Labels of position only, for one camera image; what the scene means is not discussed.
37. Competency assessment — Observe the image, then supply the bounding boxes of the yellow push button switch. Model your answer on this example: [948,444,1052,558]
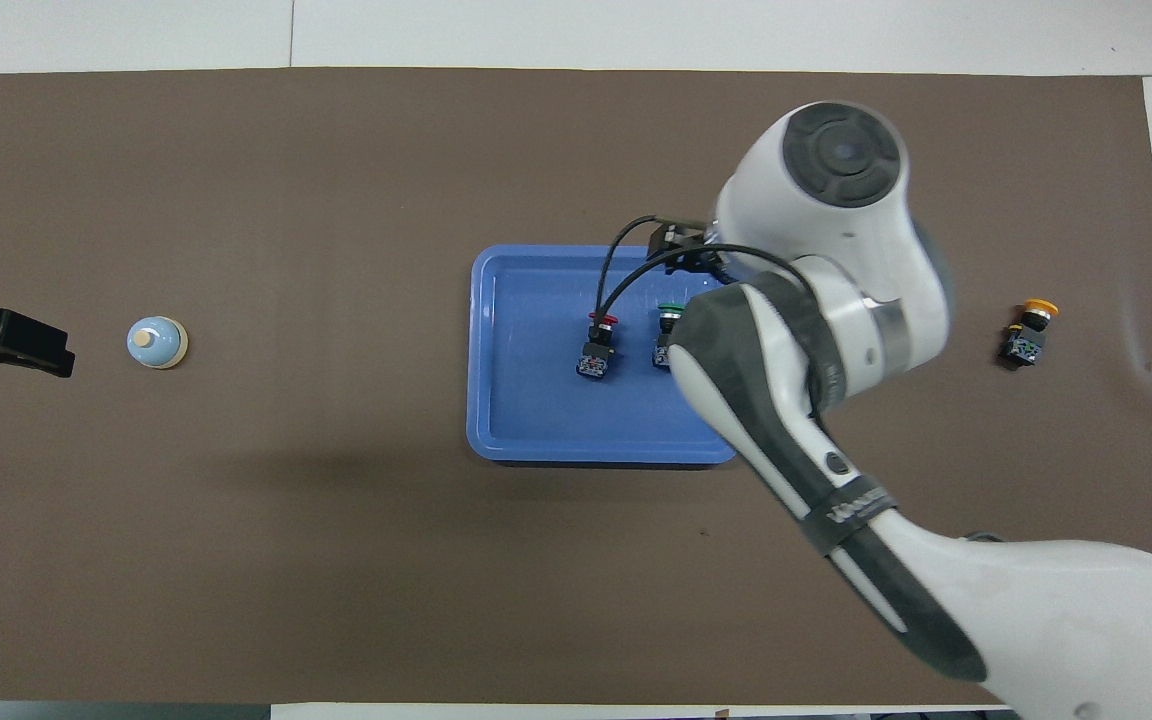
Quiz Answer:
[999,298,1059,369]

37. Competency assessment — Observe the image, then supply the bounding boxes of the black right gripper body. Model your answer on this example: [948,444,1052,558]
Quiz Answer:
[646,220,729,285]

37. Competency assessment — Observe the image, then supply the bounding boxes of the green push button switch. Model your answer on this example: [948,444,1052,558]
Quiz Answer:
[651,302,689,371]

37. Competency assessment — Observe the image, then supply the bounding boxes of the red push button switch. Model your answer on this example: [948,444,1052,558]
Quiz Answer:
[576,311,621,382]

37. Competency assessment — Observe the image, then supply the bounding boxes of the blue plastic tray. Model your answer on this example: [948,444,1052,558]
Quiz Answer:
[466,245,745,467]

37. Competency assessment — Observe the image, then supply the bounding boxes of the brown table mat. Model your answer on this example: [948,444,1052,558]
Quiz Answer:
[0,66,1152,707]

